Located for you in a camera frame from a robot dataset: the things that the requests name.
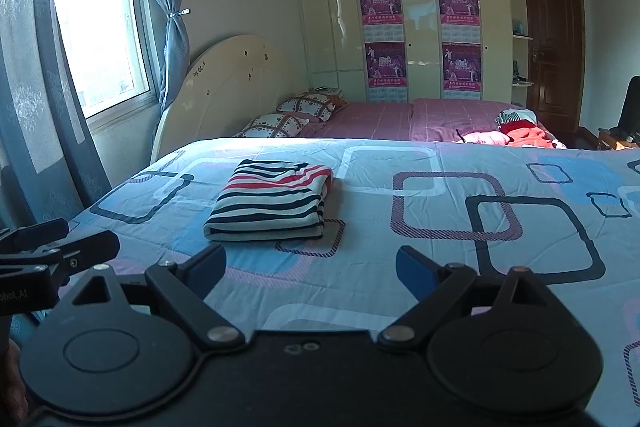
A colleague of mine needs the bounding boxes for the pink cloth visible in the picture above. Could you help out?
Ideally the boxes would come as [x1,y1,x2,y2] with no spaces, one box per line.
[460,130,511,146]

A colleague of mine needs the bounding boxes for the pink bedsheet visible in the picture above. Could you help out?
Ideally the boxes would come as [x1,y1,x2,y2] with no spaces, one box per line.
[297,98,568,150]

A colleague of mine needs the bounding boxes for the red cloth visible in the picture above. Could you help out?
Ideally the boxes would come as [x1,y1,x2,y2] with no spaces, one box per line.
[500,119,555,148]

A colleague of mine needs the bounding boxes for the striped white sweater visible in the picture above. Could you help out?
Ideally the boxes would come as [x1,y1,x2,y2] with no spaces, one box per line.
[203,159,335,243]

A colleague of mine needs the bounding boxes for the blue tied curtain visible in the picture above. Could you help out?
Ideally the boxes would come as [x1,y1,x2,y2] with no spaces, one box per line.
[137,0,192,112]

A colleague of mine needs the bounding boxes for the purple wall poster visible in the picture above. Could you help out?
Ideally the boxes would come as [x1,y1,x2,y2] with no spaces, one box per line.
[436,0,481,42]
[365,42,407,102]
[442,43,482,100]
[358,0,403,42]

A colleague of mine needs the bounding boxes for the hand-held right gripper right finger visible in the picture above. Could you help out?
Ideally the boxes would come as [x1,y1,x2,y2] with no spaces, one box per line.
[377,246,551,351]

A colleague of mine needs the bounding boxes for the wooden side table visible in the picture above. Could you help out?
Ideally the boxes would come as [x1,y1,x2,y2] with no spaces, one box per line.
[597,127,640,152]

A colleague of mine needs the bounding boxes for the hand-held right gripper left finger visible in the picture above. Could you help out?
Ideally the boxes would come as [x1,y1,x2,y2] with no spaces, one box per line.
[72,243,246,351]

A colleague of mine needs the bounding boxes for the person's left forearm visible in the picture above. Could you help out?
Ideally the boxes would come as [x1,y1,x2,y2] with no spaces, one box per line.
[0,338,30,424]

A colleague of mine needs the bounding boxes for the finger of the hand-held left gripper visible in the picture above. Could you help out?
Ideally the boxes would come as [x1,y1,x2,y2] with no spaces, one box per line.
[35,229,121,286]
[0,218,71,256]

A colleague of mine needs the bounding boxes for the blue patterned quilt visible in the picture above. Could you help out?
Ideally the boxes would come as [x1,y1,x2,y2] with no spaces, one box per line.
[10,136,640,358]

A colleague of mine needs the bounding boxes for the cream glossy wardrobe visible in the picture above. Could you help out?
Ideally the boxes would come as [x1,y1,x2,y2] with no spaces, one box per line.
[292,0,603,104]

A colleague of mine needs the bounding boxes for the cream corner shelves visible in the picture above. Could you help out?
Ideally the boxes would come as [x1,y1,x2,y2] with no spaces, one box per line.
[505,0,535,105]

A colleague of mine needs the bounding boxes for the white teal striped cloth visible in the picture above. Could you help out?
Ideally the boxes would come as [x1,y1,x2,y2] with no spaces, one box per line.
[495,108,538,128]

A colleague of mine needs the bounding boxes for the cream rounded headboard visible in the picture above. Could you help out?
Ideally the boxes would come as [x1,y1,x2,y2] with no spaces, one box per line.
[151,34,306,162]

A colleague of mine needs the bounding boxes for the dark wooden door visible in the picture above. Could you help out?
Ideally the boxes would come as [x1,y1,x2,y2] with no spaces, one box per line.
[521,0,586,132]

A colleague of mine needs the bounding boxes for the black chair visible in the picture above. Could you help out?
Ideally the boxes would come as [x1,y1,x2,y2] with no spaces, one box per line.
[617,76,640,132]

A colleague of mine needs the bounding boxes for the brown patterned pillow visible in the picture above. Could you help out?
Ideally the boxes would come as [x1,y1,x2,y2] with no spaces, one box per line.
[276,92,338,122]
[232,113,311,138]

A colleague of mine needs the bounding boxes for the grey blue patterned curtain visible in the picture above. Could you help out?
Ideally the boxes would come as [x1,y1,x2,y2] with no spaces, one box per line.
[0,0,113,233]

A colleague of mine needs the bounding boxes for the window with white frame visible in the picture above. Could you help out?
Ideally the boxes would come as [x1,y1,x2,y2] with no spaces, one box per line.
[50,0,157,120]

